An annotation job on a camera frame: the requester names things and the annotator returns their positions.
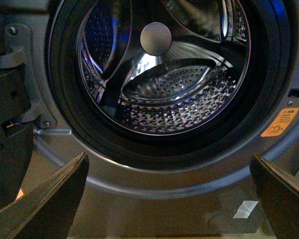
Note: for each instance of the black rubber door gasket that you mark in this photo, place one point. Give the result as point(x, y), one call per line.
point(269, 34)

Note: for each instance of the grey door hinge bracket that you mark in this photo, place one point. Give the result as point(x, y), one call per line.
point(42, 111)

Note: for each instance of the orange warning sticker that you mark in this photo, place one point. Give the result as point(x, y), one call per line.
point(281, 122)

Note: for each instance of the black washing machine door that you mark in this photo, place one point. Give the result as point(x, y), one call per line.
point(16, 140)

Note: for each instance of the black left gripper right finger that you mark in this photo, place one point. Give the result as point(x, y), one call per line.
point(278, 191)

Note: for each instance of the grey front-load washing machine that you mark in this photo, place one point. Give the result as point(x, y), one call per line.
point(121, 201)

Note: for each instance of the round grey drum hub cap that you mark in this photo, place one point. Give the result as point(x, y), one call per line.
point(156, 39)

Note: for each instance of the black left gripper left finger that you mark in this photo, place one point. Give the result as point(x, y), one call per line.
point(47, 211)

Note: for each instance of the round filter cover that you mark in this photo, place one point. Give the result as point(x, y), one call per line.
point(224, 223)

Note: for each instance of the steel perforated drum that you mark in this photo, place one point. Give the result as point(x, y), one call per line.
point(184, 89)

